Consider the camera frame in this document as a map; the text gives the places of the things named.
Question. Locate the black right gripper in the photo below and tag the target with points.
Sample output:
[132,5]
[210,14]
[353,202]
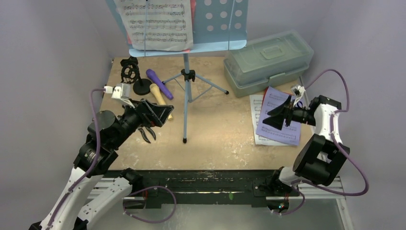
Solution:
[290,114]

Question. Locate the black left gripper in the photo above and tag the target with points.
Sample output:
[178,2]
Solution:
[152,113]

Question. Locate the lavender sheet music page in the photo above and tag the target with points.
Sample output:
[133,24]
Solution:
[270,136]

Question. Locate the red folder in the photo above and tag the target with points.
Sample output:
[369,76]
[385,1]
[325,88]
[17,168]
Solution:
[275,95]

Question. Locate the black round-base microphone stand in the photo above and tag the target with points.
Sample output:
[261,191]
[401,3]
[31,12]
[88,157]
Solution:
[141,86]

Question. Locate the purple toy microphone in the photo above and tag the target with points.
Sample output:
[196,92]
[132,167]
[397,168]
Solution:
[155,79]

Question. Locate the light blue music stand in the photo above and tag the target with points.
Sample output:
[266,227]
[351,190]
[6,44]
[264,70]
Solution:
[217,25]

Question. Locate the black tripod microphone stand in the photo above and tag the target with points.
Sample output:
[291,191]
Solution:
[129,72]

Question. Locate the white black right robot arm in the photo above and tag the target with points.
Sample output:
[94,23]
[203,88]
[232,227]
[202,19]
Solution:
[320,160]

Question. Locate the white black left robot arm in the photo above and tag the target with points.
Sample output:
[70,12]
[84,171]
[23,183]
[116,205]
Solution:
[105,135]

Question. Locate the translucent green storage box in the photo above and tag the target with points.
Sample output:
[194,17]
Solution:
[269,61]

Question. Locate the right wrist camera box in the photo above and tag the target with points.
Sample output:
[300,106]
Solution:
[298,91]

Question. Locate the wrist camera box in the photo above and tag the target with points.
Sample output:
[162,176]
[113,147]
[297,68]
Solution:
[120,93]
[298,91]

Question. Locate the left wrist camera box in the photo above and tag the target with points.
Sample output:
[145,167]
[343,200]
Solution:
[120,93]

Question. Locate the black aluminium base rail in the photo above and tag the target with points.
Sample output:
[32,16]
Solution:
[154,188]

